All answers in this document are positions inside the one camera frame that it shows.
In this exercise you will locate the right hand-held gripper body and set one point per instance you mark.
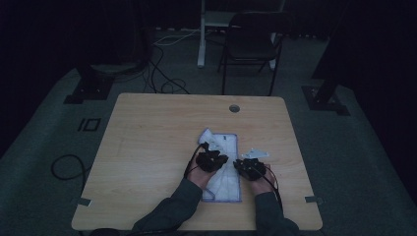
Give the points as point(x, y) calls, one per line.
point(254, 167)

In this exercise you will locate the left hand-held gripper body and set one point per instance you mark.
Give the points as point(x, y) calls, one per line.
point(209, 161)

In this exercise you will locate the white cloth with purple edge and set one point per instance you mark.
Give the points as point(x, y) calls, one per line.
point(226, 183)

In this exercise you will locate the person's left hand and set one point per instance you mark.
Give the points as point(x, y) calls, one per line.
point(198, 178)

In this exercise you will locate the person's right hand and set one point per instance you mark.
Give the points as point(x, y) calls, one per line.
point(264, 185)

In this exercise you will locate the black stand base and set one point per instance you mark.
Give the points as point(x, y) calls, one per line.
point(90, 87)
point(324, 95)

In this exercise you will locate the black folding chair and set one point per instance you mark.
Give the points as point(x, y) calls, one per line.
point(252, 42)

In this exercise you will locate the grey round floor base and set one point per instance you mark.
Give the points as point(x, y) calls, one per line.
point(114, 68)

